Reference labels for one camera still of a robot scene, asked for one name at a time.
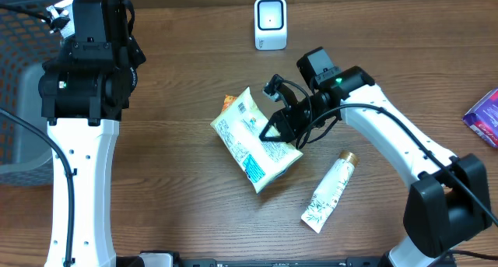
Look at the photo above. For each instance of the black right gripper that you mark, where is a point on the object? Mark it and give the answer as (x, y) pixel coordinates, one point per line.
(287, 129)

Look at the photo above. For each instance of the gold wet wipes pack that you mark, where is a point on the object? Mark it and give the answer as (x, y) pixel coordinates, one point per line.
(239, 127)

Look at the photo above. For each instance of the small orange box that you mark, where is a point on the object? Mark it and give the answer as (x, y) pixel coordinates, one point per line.
(228, 100)

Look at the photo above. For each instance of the white floral tube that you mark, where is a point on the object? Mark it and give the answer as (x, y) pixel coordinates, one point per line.
(329, 191)

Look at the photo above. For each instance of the red purple snack packet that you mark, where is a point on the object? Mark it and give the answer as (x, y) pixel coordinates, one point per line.
(481, 118)

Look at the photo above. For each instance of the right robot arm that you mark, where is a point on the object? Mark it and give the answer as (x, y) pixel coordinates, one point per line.
(448, 200)

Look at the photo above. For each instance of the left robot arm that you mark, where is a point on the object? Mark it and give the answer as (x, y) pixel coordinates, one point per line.
(83, 92)

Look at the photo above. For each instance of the white barcode scanner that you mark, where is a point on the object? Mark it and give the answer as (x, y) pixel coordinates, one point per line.
(270, 25)

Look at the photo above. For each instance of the grey plastic mesh basket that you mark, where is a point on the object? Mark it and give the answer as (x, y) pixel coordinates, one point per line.
(26, 43)

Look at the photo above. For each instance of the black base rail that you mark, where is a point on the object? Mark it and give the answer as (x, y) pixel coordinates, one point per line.
(173, 259)

